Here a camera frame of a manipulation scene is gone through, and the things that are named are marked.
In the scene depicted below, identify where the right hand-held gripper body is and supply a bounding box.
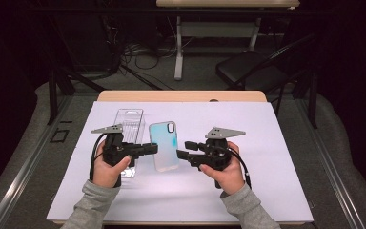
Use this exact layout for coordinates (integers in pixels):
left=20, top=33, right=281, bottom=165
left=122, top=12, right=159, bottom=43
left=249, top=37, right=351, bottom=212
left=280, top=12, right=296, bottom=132
left=196, top=127, right=247, bottom=189

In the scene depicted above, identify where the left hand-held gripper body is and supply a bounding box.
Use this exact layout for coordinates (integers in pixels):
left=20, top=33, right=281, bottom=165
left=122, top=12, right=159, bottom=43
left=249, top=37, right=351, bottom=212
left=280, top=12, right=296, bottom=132
left=91, top=124, right=141, bottom=189

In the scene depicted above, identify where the translucent phone case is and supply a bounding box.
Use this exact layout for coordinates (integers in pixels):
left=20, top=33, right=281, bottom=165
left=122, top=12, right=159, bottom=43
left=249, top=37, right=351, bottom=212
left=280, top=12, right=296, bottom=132
left=148, top=120, right=181, bottom=173

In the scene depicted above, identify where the clear plastic storage bin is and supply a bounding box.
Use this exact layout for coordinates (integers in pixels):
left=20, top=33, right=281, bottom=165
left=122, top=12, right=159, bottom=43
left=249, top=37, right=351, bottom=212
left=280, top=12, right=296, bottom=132
left=112, top=108, right=146, bottom=179

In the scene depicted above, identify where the person's left hand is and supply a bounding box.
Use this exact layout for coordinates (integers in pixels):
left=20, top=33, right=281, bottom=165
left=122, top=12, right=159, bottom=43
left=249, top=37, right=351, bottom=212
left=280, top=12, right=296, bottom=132
left=92, top=139, right=132, bottom=189

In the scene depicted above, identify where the person's right hand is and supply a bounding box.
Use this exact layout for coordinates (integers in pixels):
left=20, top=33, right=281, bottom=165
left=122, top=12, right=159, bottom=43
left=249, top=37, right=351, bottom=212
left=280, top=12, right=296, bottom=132
left=199, top=141, right=246, bottom=196

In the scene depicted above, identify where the white table cover board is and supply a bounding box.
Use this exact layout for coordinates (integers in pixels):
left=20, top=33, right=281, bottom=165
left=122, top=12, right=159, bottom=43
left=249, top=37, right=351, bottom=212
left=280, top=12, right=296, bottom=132
left=46, top=100, right=315, bottom=223

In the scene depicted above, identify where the wooden table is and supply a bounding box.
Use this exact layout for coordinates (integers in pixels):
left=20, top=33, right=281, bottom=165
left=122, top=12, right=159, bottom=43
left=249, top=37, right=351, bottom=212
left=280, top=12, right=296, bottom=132
left=52, top=90, right=313, bottom=227

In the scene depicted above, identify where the black square floor plate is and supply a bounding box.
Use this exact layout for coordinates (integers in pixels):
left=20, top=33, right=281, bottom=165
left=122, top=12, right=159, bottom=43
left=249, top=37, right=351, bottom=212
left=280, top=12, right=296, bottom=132
left=50, top=128, right=71, bottom=144

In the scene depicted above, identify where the black metal stand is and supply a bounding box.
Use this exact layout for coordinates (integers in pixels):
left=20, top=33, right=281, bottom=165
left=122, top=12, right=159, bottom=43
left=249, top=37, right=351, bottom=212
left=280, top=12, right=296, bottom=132
left=46, top=66, right=108, bottom=126
left=292, top=68, right=319, bottom=130

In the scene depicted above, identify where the black folding chair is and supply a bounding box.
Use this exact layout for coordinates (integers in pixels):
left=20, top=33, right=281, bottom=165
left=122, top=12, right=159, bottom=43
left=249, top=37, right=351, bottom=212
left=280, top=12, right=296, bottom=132
left=214, top=32, right=318, bottom=115

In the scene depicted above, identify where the white-framed desk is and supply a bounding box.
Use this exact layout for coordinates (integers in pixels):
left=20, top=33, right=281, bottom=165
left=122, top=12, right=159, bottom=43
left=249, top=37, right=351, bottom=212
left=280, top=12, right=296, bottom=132
left=155, top=0, right=301, bottom=81

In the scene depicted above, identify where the black horizontal bar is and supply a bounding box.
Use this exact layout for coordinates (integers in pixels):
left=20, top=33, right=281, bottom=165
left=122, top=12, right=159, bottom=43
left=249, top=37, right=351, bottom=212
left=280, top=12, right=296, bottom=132
left=28, top=7, right=335, bottom=15

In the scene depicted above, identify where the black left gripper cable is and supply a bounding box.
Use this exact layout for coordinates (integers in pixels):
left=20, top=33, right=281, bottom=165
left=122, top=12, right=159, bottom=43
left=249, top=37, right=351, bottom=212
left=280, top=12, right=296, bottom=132
left=89, top=133, right=108, bottom=182

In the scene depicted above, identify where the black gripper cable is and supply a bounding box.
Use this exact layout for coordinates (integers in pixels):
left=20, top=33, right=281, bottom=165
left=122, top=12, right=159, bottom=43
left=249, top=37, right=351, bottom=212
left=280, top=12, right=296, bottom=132
left=228, top=147, right=253, bottom=190
left=89, top=133, right=108, bottom=182

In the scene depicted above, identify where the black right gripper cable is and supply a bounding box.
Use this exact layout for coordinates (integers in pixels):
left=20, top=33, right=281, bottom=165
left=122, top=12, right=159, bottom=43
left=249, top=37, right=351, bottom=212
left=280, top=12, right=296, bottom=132
left=228, top=147, right=253, bottom=190

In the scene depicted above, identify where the tangle of floor cables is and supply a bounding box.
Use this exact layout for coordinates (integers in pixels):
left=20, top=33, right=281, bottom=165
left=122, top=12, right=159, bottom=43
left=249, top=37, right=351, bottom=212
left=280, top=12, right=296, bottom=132
left=101, top=15, right=198, bottom=92

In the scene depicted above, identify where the aluminium floor rail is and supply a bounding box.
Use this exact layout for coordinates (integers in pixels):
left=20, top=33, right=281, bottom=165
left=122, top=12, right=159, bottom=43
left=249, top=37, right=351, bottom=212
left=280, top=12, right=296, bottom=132
left=0, top=94, right=74, bottom=229
left=295, top=98, right=366, bottom=229

